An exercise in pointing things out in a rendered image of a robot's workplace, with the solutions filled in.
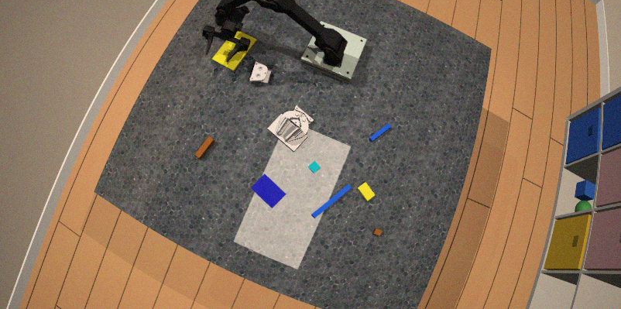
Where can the yellow rectangular block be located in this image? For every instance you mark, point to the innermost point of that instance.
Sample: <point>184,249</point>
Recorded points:
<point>366,191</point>

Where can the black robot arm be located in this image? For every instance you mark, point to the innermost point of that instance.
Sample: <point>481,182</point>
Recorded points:
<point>330,41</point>

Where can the yellow flat rectangular plate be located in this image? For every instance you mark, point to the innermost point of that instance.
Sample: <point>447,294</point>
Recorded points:
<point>222,55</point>

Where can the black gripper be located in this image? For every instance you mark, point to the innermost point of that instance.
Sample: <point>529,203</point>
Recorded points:
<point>240,44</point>

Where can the small teal square block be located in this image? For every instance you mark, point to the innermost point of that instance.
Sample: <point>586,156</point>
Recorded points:
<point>314,167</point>

